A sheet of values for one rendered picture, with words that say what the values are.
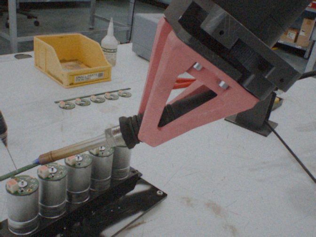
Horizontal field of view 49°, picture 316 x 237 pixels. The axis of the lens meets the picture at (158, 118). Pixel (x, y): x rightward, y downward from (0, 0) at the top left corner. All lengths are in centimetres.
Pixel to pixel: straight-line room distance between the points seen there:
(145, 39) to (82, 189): 52
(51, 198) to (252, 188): 24
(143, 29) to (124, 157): 49
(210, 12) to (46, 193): 20
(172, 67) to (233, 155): 31
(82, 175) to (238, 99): 17
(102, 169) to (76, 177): 3
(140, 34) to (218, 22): 64
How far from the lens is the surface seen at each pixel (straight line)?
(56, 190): 31
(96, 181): 35
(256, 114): 58
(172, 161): 45
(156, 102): 22
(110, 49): 73
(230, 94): 22
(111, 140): 25
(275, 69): 20
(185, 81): 72
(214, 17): 18
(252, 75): 21
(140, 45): 82
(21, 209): 30
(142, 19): 81
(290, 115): 69
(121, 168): 37
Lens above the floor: 100
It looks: 27 degrees down
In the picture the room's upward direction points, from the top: 9 degrees clockwise
